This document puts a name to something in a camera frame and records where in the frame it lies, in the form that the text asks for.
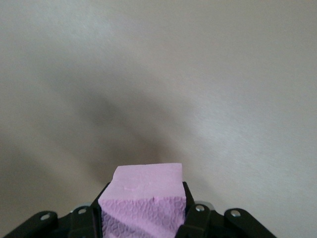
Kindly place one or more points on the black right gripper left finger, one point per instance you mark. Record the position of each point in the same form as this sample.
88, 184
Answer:
49, 223

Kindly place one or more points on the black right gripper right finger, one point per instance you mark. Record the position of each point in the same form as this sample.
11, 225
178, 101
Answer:
223, 223

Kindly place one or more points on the pink foam cube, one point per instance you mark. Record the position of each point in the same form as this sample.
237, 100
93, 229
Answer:
143, 186

